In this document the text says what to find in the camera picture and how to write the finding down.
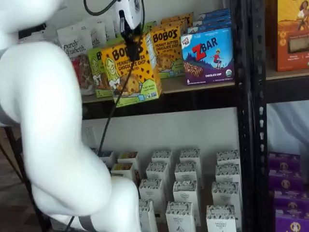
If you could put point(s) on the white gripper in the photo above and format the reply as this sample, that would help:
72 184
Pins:
132 12

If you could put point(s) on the orange Bobo's peanut butter box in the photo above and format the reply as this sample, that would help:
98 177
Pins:
178 16
166 53
142 79
178 23

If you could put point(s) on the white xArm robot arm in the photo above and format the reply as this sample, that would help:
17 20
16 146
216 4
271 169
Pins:
48 120

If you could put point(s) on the green Bobo's apple pie box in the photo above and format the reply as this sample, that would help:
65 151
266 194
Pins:
96 72
150 25

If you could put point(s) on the Zbar chocolate chip box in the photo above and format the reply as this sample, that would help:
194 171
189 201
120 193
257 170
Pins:
214 12
210 25
212 18
207 60

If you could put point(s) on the wooden shelf board with snacks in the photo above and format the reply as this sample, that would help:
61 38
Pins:
193 88

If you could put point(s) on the yellow banana nut oatmeal box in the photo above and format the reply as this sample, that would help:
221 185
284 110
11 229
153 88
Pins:
122 169
128 158

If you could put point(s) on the white patterned pantry box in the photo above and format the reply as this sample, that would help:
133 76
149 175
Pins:
147 217
227 157
161 157
150 191
186 171
157 171
190 157
220 220
227 172
184 193
179 217
226 193

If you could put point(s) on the blue oatmeal box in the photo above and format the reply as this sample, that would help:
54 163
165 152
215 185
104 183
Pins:
107 158

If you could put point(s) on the perforated metal shelf upright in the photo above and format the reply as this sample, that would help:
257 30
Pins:
243 120
260 145

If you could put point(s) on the large orange brown box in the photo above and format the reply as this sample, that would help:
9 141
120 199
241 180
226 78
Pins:
292 36

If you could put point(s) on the wooden neighbour shelf board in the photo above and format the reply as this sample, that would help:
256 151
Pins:
289 75

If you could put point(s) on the black neighbour shelf beam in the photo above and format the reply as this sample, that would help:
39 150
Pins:
289 91

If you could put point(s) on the wooden shelf board with oatmeal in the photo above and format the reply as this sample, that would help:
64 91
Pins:
205 191

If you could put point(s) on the purple snack box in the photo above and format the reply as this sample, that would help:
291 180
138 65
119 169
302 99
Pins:
292 223
285 160
289 200
285 180

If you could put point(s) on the white Purely Elizabeth granola bag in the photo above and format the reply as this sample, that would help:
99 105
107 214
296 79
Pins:
96 31

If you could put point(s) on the granola bag red label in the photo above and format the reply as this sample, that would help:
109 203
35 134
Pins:
77 36

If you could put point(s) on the white plastic sheet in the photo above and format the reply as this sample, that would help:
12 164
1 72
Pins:
282 128

